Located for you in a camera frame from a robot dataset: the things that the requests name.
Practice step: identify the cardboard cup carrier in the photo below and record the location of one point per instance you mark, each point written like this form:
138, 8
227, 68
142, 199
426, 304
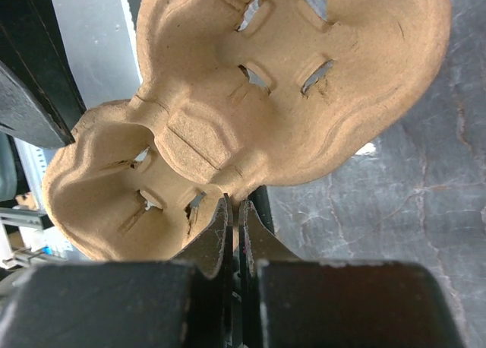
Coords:
236, 94

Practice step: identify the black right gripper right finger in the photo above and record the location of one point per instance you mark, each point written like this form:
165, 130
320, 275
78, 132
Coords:
289, 302

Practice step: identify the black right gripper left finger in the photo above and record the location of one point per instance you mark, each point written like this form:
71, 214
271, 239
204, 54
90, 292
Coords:
182, 302

